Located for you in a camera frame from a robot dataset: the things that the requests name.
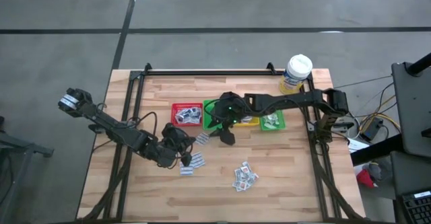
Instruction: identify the white paper sheet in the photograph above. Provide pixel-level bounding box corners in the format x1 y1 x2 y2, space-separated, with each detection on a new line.
345 138 370 154

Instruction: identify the black keyboard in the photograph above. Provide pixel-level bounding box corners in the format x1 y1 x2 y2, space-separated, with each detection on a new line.
400 190 431 224

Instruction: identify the black pole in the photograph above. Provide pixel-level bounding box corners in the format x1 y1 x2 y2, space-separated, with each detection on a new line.
405 52 431 77

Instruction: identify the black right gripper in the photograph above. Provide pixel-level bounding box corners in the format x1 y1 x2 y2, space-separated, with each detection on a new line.
207 91 245 147

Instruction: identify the red plastic basket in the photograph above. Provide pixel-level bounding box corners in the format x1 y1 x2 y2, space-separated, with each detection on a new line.
170 102 203 127

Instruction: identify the yellow plastic basket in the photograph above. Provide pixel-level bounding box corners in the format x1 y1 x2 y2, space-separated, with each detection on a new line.
232 115 260 128

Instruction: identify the yellow cable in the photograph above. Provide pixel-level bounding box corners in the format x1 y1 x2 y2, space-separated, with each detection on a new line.
356 94 402 134

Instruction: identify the black power box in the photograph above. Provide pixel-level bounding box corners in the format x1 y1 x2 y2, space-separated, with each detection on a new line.
359 118 383 143

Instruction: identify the grey metal stand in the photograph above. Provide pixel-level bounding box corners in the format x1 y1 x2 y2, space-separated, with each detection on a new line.
0 116 55 224

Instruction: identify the black aluminium table frame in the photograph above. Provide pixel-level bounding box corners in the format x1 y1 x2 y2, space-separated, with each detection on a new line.
76 62 368 224

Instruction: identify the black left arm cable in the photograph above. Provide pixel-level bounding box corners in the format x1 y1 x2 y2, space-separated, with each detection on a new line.
129 111 159 141

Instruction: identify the green plastic basket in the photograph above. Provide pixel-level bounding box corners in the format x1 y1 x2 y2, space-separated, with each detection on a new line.
259 109 286 131
202 99 228 131

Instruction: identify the red grey fabric bundle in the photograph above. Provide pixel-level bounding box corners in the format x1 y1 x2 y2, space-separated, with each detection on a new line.
356 162 383 188

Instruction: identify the yellow Lysol wipes canister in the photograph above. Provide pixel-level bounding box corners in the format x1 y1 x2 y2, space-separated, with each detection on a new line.
279 54 313 96

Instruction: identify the black desk bar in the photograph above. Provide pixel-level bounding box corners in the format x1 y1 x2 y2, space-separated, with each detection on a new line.
350 133 405 166

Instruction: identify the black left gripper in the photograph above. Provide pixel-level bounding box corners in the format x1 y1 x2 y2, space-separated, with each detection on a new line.
155 122 199 168

